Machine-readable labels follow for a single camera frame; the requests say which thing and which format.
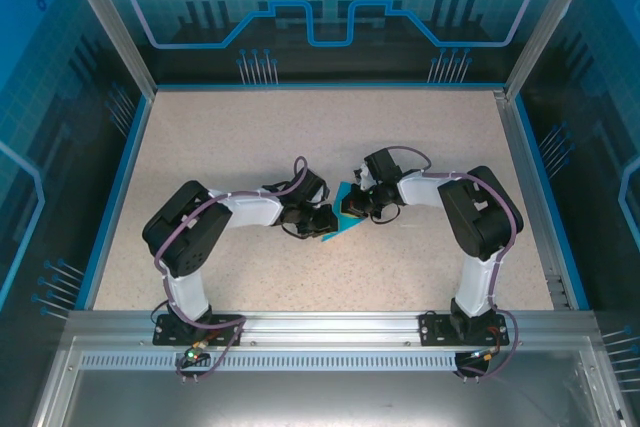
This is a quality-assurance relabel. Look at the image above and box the blue paper sheet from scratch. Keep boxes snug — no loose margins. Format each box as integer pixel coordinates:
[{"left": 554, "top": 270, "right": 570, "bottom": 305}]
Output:
[{"left": 319, "top": 181, "right": 372, "bottom": 245}]

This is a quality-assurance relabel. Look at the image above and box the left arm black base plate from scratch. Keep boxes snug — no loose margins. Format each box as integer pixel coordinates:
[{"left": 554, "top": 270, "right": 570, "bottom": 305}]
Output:
[{"left": 152, "top": 313, "right": 247, "bottom": 347}]

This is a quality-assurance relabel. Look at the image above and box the slotted metal cable duct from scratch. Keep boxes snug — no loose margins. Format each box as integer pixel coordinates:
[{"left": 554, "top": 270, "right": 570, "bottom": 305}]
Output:
[{"left": 77, "top": 351, "right": 584, "bottom": 374}]

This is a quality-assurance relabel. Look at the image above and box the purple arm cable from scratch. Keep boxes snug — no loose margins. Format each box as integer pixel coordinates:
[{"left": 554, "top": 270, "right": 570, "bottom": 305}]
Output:
[
  {"left": 384, "top": 145, "right": 521, "bottom": 383},
  {"left": 152, "top": 155, "right": 309, "bottom": 384}
]

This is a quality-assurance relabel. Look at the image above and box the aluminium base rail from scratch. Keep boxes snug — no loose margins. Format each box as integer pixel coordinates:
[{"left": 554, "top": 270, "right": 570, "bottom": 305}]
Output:
[{"left": 64, "top": 309, "right": 599, "bottom": 349}]

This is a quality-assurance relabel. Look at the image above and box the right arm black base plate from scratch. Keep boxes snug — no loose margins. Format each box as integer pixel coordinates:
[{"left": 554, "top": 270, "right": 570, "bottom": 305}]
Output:
[{"left": 418, "top": 310, "right": 512, "bottom": 347}]

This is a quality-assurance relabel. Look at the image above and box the blue printed enclosure panel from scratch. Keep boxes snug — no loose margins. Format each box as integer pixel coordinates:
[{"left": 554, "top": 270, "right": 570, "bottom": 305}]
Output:
[
  {"left": 519, "top": 0, "right": 640, "bottom": 427},
  {"left": 0, "top": 0, "right": 151, "bottom": 427}
]

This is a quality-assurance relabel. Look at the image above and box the aluminium frame post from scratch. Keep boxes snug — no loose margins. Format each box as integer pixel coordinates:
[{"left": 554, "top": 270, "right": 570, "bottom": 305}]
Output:
[
  {"left": 53, "top": 0, "right": 160, "bottom": 98},
  {"left": 501, "top": 0, "right": 600, "bottom": 101}
]

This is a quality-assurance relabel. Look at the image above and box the blue table edge strip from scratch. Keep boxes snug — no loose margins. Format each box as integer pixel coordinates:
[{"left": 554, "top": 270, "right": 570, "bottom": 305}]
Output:
[
  {"left": 82, "top": 94, "right": 155, "bottom": 312},
  {"left": 508, "top": 95, "right": 592, "bottom": 311}
]

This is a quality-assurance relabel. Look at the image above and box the grey sheet metal tray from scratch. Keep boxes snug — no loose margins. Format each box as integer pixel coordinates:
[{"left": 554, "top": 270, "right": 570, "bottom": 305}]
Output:
[{"left": 29, "top": 336, "right": 636, "bottom": 427}]

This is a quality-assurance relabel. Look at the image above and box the aluminium table edge rail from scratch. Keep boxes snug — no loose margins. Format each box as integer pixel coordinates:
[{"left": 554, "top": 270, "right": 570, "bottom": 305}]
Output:
[{"left": 491, "top": 88, "right": 574, "bottom": 312}]

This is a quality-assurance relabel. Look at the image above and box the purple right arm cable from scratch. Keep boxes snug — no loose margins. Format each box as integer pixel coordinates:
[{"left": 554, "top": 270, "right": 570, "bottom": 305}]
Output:
[{"left": 384, "top": 145, "right": 521, "bottom": 383}]

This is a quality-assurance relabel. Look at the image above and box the lit cable connector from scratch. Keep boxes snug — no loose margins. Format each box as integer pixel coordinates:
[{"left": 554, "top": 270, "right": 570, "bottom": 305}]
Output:
[
  {"left": 182, "top": 340, "right": 209, "bottom": 363},
  {"left": 467, "top": 345, "right": 502, "bottom": 362}
]

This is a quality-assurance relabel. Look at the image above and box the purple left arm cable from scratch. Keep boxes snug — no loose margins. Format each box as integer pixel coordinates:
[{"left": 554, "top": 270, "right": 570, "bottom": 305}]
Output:
[{"left": 152, "top": 155, "right": 309, "bottom": 384}]

